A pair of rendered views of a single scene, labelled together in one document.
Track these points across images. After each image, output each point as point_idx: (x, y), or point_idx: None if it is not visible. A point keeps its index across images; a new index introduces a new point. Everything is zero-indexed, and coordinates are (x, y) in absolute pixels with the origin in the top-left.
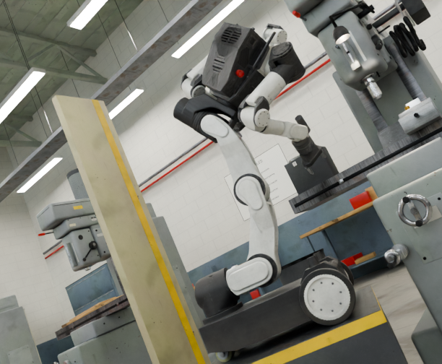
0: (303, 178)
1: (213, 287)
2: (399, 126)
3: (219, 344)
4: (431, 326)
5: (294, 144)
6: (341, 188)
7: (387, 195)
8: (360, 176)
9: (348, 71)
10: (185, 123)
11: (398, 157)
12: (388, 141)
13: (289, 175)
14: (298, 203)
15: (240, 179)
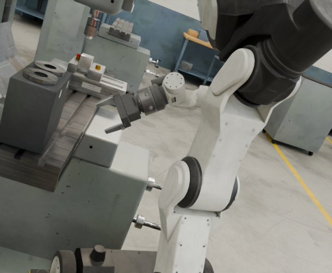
0: (52, 122)
1: None
2: None
3: None
4: None
5: (164, 106)
6: (77, 148)
7: (148, 173)
8: (84, 134)
9: (122, 2)
10: (318, 58)
11: (93, 117)
12: None
13: (51, 114)
14: (62, 172)
15: (237, 175)
